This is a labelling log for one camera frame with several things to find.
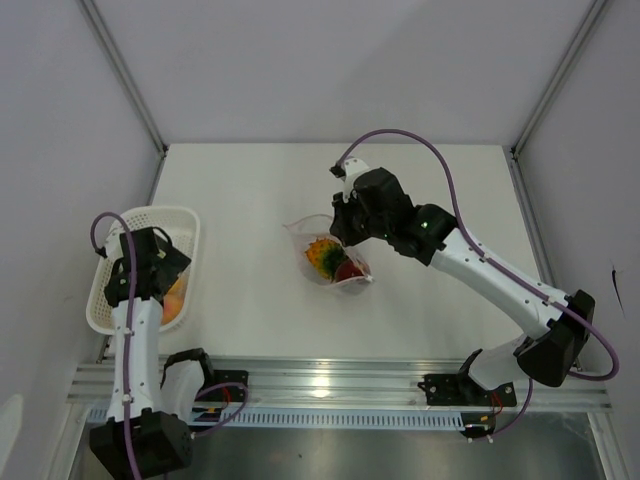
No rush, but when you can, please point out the orange toy peach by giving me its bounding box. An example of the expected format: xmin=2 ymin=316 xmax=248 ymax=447
xmin=161 ymin=278 xmax=187 ymax=325

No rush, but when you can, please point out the red toy apple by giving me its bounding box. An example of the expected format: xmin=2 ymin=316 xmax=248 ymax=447
xmin=334 ymin=259 xmax=364 ymax=282

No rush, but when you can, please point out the orange toy pineapple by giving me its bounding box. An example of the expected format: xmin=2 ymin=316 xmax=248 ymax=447
xmin=305 ymin=238 xmax=348 ymax=281

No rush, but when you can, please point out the clear zip top bag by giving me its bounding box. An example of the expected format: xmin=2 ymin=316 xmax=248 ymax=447
xmin=284 ymin=214 xmax=374 ymax=295

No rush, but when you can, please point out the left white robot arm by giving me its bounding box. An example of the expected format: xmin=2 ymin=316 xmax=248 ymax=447
xmin=89 ymin=227 xmax=217 ymax=479

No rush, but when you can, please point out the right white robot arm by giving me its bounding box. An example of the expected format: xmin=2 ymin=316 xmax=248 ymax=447
xmin=330 ymin=159 xmax=595 ymax=404

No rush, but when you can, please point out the white perforated plastic basket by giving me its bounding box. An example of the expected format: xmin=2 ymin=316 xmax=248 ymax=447
xmin=86 ymin=206 xmax=202 ymax=335

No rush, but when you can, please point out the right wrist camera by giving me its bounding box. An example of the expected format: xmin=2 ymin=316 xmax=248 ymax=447
xmin=329 ymin=156 xmax=370 ymax=198

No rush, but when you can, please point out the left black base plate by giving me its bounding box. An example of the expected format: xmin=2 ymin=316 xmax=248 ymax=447
xmin=210 ymin=370 xmax=249 ymax=404

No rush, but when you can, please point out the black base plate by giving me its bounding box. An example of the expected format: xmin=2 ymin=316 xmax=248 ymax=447
xmin=417 ymin=374 xmax=517 ymax=407
xmin=210 ymin=370 xmax=249 ymax=404

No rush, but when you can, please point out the aluminium mounting rail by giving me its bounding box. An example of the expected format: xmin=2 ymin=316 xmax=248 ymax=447
xmin=66 ymin=357 xmax=613 ymax=413

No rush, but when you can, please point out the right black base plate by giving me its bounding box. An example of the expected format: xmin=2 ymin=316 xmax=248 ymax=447
xmin=417 ymin=374 xmax=517 ymax=407

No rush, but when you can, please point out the white slotted cable duct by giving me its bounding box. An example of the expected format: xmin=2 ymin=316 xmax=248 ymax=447
xmin=87 ymin=407 xmax=466 ymax=431

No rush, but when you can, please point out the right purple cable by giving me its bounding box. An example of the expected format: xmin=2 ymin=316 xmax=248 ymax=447
xmin=334 ymin=128 xmax=621 ymax=384

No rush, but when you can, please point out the left aluminium frame post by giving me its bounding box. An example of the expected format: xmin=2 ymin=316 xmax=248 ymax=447
xmin=74 ymin=0 xmax=169 ymax=159

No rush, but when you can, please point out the aluminium frame post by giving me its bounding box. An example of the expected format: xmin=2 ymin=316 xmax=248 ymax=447
xmin=509 ymin=0 xmax=616 ymax=156
xmin=74 ymin=0 xmax=169 ymax=159

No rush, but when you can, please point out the right aluminium frame post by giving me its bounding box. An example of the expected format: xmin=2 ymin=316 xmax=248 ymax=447
xmin=509 ymin=0 xmax=616 ymax=156

